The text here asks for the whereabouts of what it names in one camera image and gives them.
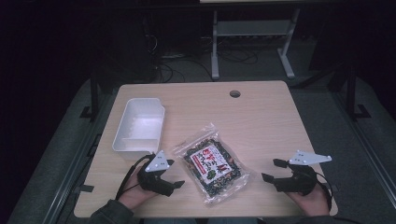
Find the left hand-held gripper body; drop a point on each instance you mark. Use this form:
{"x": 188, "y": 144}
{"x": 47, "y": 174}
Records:
{"x": 155, "y": 182}

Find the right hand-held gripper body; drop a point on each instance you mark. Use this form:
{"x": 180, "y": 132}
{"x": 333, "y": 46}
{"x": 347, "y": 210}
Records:
{"x": 299, "y": 183}

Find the clear bag of dark beans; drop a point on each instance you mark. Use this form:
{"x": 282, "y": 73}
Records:
{"x": 213, "y": 168}

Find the white plastic bin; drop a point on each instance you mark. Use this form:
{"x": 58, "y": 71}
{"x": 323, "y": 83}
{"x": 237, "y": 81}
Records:
{"x": 140, "y": 127}

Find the person's right hand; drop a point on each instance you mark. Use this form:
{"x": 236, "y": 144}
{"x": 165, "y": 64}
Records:
{"x": 313, "y": 203}

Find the person's left hand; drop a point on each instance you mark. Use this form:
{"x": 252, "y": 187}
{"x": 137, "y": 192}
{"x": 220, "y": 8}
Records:
{"x": 134, "y": 194}

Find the black table edge clip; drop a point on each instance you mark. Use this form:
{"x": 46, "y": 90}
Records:
{"x": 84, "y": 188}

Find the black metal stand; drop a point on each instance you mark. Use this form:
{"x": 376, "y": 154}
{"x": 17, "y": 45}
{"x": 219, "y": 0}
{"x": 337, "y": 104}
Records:
{"x": 352, "y": 93}
{"x": 93, "y": 99}

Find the grey metal rail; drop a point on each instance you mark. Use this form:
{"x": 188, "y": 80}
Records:
{"x": 74, "y": 165}
{"x": 367, "y": 146}

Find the white metal desk frame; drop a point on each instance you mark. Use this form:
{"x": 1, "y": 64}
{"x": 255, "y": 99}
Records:
{"x": 249, "y": 28}

